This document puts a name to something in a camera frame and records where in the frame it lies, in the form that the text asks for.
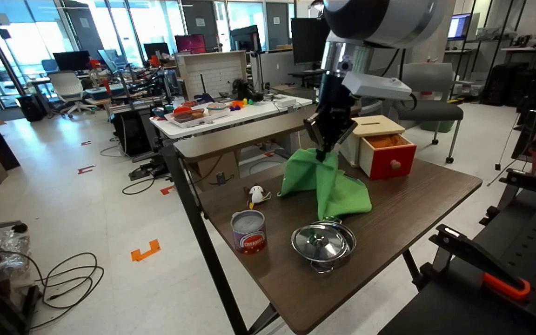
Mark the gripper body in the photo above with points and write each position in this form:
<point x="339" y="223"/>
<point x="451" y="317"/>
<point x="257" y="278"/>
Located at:
<point x="333" y="97"/>

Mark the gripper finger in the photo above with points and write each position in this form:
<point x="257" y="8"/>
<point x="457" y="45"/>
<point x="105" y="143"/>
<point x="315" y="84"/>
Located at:
<point x="313" y="130"/>
<point x="346" y="132"/>

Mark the green towel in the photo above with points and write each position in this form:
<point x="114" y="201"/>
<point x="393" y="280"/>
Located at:
<point x="338" y="190"/>

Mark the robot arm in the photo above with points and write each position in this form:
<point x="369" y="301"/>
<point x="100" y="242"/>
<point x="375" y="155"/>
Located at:
<point x="389" y="21"/>

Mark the wooden box with red drawer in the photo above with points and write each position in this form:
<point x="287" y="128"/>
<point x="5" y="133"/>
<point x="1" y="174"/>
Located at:
<point x="379" y="139"/>

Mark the orange cloth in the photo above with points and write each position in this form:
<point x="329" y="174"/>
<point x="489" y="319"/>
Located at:
<point x="384" y="140"/>

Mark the white box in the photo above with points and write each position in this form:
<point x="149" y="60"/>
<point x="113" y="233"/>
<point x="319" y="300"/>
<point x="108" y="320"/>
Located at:
<point x="285" y="101"/>

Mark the red drawer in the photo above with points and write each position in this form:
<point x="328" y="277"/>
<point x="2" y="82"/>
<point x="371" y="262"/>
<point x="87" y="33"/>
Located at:
<point x="389" y="158"/>

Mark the wooden drawer knob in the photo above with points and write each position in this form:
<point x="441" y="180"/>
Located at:
<point x="395" y="164"/>

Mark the large black monitor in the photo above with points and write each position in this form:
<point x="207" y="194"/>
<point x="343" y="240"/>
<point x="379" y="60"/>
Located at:
<point x="309" y="39"/>

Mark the white table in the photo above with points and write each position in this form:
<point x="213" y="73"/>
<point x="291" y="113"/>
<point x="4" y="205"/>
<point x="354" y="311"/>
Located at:
<point x="249" y="114"/>

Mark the heap of colourful toys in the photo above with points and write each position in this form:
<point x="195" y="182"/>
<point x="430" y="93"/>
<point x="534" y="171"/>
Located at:
<point x="240" y="104"/>

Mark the grey chair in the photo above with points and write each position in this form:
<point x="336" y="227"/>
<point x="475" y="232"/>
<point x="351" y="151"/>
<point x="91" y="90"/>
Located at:
<point x="428" y="109"/>

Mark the white toy bird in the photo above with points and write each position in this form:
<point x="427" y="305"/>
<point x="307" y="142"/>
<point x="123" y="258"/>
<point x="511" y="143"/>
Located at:
<point x="257" y="195"/>

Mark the steel pot lid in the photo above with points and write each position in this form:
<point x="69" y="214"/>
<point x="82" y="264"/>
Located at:
<point x="319" y="242"/>

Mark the small steel pot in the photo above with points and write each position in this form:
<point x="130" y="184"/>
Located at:
<point x="324" y="244"/>

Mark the white brick pattern panel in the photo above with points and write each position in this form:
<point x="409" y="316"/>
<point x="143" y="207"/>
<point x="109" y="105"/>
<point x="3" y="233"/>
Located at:
<point x="212" y="72"/>

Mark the tray of toy food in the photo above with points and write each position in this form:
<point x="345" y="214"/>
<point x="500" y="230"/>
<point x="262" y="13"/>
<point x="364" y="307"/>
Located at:
<point x="193" y="116"/>

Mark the food can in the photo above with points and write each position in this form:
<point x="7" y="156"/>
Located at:
<point x="248" y="232"/>

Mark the lit monitor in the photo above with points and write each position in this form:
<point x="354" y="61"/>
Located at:
<point x="458" y="26"/>

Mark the black stand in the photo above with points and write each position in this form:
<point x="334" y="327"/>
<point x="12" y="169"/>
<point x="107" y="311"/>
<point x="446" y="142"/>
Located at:
<point x="203" y="242"/>

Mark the row of monitors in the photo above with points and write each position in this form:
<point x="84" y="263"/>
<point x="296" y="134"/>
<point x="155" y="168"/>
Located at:
<point x="156" y="49"/>

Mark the black and orange clamp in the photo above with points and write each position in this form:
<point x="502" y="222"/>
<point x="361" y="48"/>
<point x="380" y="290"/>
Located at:
<point x="477" y="260"/>
<point x="535" y="184"/>

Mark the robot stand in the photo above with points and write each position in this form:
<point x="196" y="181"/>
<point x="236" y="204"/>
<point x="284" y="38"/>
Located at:
<point x="505" y="260"/>

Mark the white office chair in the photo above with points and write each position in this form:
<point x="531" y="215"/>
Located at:
<point x="68" y="88"/>

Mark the clear plastic bag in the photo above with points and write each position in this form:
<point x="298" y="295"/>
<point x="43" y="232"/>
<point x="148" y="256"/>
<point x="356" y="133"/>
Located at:
<point x="12" y="253"/>

